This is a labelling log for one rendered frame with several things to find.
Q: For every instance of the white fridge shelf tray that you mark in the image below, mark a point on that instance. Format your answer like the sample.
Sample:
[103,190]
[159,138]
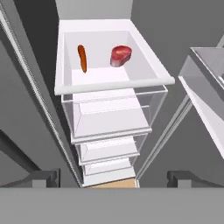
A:
[99,78]

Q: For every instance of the grey fridge door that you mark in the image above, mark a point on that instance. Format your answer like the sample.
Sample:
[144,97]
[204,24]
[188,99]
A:
[20,96]
[180,137]

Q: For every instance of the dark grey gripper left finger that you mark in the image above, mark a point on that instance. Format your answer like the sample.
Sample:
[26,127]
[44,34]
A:
[43,177]

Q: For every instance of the red raw steak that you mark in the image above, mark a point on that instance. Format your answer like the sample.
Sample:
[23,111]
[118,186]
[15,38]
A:
[120,55]

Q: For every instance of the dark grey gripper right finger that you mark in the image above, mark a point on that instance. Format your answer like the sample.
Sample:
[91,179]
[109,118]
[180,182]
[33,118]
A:
[182,178]

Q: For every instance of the orange carrot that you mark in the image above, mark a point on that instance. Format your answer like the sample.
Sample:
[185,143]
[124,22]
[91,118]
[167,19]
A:
[82,58]

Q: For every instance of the clear glass fridge drawer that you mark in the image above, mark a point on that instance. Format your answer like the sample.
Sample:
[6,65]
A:
[110,119]

